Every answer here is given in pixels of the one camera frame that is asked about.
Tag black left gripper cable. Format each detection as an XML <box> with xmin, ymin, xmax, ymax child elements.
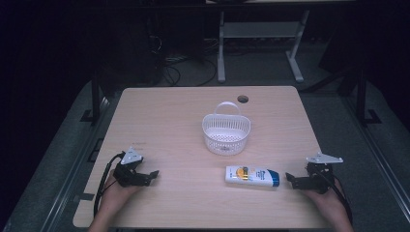
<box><xmin>93</xmin><ymin>152</ymin><xmax>126</xmax><ymax>220</ymax></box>

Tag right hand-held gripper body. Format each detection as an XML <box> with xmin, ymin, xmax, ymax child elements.
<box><xmin>302</xmin><ymin>152</ymin><xmax>344</xmax><ymax>195</ymax></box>

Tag white bottle with blue cap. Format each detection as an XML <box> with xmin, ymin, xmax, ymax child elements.
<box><xmin>224</xmin><ymin>164</ymin><xmax>280</xmax><ymax>190</ymax></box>

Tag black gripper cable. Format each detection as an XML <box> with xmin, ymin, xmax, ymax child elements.
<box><xmin>93</xmin><ymin>152</ymin><xmax>126</xmax><ymax>220</ymax></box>
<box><xmin>317</xmin><ymin>167</ymin><xmax>354</xmax><ymax>226</ymax></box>

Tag white metal desk frame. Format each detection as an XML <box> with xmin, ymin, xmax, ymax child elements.
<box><xmin>217</xmin><ymin>9</ymin><xmax>311</xmax><ymax>84</ymax></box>

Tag black metal stand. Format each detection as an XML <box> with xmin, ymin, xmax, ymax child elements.
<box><xmin>80</xmin><ymin>69</ymin><xmax>103</xmax><ymax>126</ymax></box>
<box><xmin>355</xmin><ymin>69</ymin><xmax>383</xmax><ymax>128</ymax></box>

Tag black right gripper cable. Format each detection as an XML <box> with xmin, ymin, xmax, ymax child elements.
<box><xmin>317</xmin><ymin>167</ymin><xmax>354</xmax><ymax>226</ymax></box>

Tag aluminium frame rail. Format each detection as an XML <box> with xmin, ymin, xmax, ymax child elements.
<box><xmin>38</xmin><ymin>95</ymin><xmax>112</xmax><ymax>232</ymax></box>
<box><xmin>341</xmin><ymin>95</ymin><xmax>410</xmax><ymax>223</ymax></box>

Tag person's left hand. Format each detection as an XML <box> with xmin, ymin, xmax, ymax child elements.
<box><xmin>100</xmin><ymin>169</ymin><xmax>143</xmax><ymax>212</ymax></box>

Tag black floor cables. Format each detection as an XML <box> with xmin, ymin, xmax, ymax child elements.
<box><xmin>161</xmin><ymin>55</ymin><xmax>219</xmax><ymax>88</ymax></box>

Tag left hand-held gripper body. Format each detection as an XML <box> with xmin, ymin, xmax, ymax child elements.
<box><xmin>112</xmin><ymin>146</ymin><xmax>144</xmax><ymax>189</ymax></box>

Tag person's right hand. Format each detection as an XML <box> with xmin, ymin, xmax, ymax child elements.
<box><xmin>301</xmin><ymin>178</ymin><xmax>347</xmax><ymax>223</ymax></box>

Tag white plastic basket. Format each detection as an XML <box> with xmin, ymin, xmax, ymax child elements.
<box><xmin>201</xmin><ymin>101</ymin><xmax>252</xmax><ymax>157</ymax></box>

